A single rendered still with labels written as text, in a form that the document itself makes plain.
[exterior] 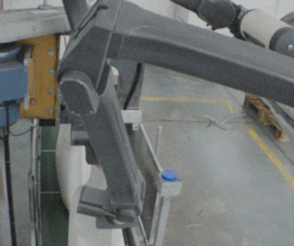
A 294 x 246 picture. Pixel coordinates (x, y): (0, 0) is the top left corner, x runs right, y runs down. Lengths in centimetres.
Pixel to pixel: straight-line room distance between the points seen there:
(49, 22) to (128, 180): 64
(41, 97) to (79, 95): 93
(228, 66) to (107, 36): 15
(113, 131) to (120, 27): 21
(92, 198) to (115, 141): 25
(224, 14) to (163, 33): 58
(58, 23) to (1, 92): 28
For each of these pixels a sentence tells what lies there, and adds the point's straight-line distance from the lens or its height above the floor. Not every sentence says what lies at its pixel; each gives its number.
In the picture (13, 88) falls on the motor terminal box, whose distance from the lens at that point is 118.
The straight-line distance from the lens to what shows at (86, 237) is 131.
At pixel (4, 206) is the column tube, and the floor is 59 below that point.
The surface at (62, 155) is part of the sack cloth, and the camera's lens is 192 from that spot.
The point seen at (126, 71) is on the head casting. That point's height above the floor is 121.
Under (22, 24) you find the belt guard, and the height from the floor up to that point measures 141.
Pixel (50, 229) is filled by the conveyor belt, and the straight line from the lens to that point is 199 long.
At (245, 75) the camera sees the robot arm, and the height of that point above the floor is 154.
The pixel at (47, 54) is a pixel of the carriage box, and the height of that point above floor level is 126.
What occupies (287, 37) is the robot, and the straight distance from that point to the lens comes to 77.
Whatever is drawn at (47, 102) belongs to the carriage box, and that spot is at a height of 109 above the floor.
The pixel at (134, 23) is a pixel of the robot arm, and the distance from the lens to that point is 49.
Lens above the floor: 170
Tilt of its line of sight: 29 degrees down
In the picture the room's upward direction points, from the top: 9 degrees clockwise
